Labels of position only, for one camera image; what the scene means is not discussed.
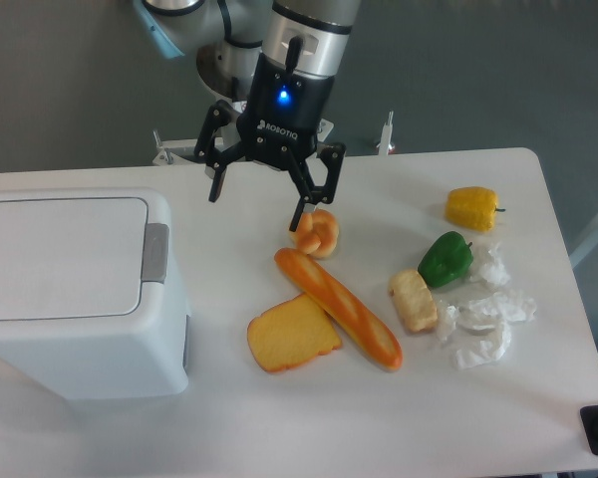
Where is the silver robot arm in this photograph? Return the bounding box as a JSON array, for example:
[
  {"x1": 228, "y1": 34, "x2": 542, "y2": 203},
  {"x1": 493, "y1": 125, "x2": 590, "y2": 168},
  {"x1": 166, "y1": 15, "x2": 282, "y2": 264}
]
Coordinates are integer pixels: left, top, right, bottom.
[{"x1": 134, "y1": 1, "x2": 360, "y2": 230}]

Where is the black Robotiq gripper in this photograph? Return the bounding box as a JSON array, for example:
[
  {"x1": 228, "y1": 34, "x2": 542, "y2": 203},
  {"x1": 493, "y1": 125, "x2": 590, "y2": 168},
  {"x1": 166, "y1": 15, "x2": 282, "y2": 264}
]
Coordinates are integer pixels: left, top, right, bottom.
[{"x1": 193, "y1": 55, "x2": 346, "y2": 232}]

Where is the crumpled white tissue paper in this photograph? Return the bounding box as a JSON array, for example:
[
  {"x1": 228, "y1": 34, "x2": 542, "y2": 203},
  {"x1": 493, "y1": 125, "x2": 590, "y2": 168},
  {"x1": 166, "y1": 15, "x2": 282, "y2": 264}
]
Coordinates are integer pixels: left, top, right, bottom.
[{"x1": 436, "y1": 290, "x2": 537, "y2": 370}]

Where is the orange toy baguette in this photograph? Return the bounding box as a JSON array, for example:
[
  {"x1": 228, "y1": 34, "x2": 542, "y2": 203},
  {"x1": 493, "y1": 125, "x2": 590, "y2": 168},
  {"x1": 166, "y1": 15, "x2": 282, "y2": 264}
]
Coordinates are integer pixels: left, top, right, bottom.
[{"x1": 274, "y1": 248, "x2": 403, "y2": 371}]

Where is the small crumpled white tissue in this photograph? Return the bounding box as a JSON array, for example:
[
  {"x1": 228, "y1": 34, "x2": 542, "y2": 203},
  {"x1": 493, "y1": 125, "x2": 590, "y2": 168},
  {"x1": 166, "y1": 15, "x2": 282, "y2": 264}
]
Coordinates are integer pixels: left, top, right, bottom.
[{"x1": 468, "y1": 243, "x2": 510, "y2": 290}]

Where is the toy toast slice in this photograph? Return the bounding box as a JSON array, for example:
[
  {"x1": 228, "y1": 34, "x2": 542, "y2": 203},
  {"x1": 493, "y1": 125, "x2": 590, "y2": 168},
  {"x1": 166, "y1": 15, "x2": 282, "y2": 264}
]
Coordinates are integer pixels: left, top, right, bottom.
[{"x1": 247, "y1": 294, "x2": 343, "y2": 373}]

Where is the knotted bread roll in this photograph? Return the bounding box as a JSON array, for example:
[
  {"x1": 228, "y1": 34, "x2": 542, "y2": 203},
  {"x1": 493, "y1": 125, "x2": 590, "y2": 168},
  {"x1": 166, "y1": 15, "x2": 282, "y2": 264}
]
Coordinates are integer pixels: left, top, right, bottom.
[{"x1": 289, "y1": 209, "x2": 340, "y2": 259}]

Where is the green toy bell pepper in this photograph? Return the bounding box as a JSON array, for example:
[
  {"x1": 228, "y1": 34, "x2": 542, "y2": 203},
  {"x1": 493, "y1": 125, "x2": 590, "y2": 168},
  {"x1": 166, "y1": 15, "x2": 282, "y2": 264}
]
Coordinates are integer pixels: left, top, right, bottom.
[{"x1": 418, "y1": 231, "x2": 473, "y2": 288}]

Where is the yellow toy corn cob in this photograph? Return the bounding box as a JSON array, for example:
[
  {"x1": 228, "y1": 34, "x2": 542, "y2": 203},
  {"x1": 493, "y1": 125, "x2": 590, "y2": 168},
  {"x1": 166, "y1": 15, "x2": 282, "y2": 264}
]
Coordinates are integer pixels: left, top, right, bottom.
[{"x1": 445, "y1": 186, "x2": 505, "y2": 232}]

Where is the white push-button trash can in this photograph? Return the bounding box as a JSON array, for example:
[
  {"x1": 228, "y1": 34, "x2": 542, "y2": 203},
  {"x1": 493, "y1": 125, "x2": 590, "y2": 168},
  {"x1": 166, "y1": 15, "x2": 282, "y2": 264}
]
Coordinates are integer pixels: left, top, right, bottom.
[{"x1": 0, "y1": 188, "x2": 191, "y2": 399}]

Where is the toy fried pastry piece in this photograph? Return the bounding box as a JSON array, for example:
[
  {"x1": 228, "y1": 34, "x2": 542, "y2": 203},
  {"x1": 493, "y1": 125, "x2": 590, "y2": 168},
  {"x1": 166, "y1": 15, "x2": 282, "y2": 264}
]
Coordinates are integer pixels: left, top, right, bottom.
[{"x1": 389, "y1": 269, "x2": 438, "y2": 334}]

